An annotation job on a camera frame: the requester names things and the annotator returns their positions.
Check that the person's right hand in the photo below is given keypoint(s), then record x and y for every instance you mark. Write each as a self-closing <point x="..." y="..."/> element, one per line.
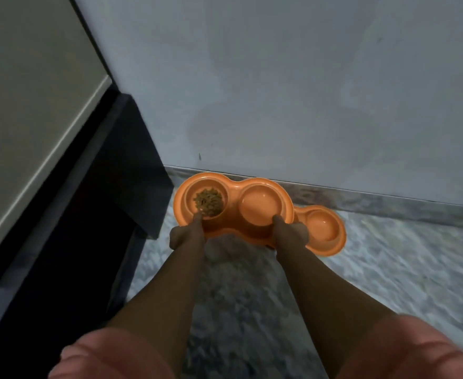
<point x="292" y="234"/>

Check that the person's left hand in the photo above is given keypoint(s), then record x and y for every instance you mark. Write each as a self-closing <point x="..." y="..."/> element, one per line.
<point x="184" y="237"/>

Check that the person's left thumb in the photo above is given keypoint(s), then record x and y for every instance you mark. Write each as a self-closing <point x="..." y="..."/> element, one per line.
<point x="198" y="221"/>

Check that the person's right thumb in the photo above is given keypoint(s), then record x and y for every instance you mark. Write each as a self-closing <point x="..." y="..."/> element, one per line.
<point x="279" y="223"/>

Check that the orange double pet bowl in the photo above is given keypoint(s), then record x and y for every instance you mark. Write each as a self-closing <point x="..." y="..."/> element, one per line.
<point x="324" y="230"/>
<point x="235" y="209"/>

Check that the person's right forearm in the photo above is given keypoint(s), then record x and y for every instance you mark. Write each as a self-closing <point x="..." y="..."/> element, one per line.
<point x="324" y="299"/>

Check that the person's left forearm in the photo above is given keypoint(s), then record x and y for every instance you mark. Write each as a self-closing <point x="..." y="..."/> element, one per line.
<point x="158" y="296"/>

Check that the brown dry pet food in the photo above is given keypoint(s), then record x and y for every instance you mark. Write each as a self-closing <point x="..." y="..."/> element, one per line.
<point x="208" y="202"/>

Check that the black cabinet with grey top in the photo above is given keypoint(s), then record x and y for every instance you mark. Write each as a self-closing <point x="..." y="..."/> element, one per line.
<point x="54" y="193"/>

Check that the person's pink shirt sleeves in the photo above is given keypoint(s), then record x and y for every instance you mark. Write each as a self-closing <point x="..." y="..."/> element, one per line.
<point x="409" y="351"/>

